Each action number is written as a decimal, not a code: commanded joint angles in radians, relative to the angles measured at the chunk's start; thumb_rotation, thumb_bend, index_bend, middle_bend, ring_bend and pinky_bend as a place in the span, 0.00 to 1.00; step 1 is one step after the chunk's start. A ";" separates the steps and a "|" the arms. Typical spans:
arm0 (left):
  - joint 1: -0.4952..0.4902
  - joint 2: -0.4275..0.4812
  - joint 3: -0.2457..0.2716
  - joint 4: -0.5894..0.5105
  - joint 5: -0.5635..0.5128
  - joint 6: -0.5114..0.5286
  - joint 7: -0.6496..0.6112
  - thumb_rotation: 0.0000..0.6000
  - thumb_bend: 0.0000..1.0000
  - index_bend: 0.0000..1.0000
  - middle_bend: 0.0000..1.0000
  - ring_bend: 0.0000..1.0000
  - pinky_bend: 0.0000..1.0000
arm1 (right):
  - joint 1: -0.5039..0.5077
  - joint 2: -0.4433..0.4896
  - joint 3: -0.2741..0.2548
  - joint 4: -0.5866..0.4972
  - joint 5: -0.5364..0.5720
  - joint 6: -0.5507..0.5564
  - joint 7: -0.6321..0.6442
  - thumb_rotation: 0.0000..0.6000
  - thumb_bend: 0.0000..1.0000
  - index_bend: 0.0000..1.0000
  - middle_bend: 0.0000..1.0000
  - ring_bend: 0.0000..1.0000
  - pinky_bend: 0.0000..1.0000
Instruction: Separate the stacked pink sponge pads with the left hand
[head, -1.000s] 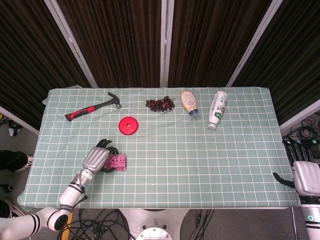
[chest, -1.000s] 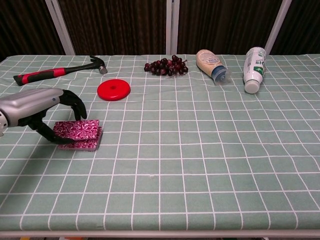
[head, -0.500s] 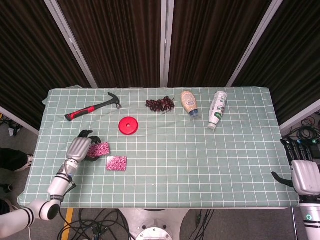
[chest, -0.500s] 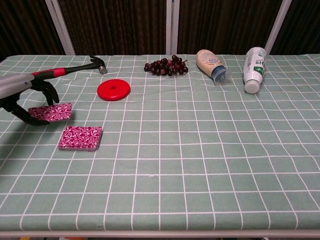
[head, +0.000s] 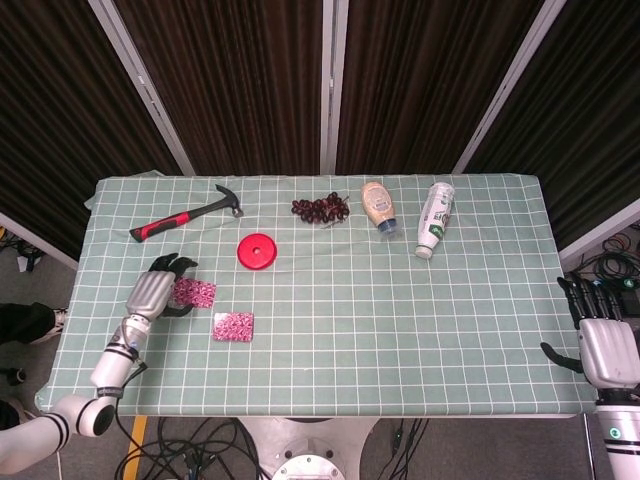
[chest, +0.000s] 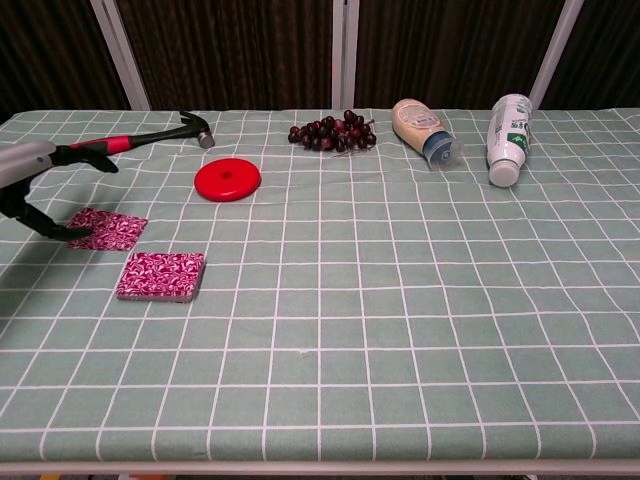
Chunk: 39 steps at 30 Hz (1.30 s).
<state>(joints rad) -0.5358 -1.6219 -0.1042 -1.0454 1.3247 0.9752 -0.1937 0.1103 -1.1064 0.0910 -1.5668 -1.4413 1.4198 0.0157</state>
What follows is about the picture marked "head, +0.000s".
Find white green drink bottle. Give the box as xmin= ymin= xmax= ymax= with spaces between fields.
xmin=413 ymin=181 xmax=457 ymax=261

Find red black claw hammer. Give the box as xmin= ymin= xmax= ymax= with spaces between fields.
xmin=128 ymin=183 xmax=245 ymax=245

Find white partition base rail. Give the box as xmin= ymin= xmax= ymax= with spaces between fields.
xmin=0 ymin=211 xmax=80 ymax=272
xmin=558 ymin=197 xmax=640 ymax=265

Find beige squeeze sauce bottle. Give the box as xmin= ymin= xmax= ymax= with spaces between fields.
xmin=360 ymin=181 xmax=404 ymax=242

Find dark brown curtain panel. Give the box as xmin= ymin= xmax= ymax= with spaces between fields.
xmin=335 ymin=0 xmax=545 ymax=176
xmin=0 ymin=0 xmax=184 ymax=261
xmin=464 ymin=0 xmax=640 ymax=249
xmin=113 ymin=0 xmax=327 ymax=177

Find dark red grape bunch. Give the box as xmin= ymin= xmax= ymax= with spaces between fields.
xmin=290 ymin=191 xmax=351 ymax=231

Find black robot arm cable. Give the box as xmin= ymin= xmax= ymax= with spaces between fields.
xmin=113 ymin=358 xmax=150 ymax=426

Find coiled black green cables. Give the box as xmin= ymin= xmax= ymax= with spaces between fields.
xmin=574 ymin=224 xmax=640 ymax=291

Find white partition post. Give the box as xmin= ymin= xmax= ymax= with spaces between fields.
xmin=88 ymin=0 xmax=197 ymax=177
xmin=319 ymin=0 xmax=350 ymax=176
xmin=452 ymin=0 xmax=569 ymax=176

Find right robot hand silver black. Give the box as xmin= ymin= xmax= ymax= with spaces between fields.
xmin=539 ymin=276 xmax=640 ymax=390

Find pink patterned packet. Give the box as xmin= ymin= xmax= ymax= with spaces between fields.
xmin=169 ymin=277 xmax=218 ymax=310
xmin=211 ymin=312 xmax=256 ymax=345

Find person leg dark trousers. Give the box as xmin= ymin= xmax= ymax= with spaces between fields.
xmin=0 ymin=299 xmax=69 ymax=347

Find red round disc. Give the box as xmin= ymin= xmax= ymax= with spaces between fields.
xmin=236 ymin=232 xmax=279 ymax=273

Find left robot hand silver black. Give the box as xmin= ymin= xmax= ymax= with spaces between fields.
xmin=124 ymin=252 xmax=200 ymax=322

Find green checked tablecloth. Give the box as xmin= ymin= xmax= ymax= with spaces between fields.
xmin=33 ymin=172 xmax=602 ymax=419

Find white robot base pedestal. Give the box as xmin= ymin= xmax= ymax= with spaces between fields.
xmin=234 ymin=417 xmax=381 ymax=480

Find black floor cable bundle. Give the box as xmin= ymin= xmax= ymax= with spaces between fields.
xmin=113 ymin=417 xmax=265 ymax=480

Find black cable with green plug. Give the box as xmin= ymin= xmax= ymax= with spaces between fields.
xmin=385 ymin=418 xmax=431 ymax=480

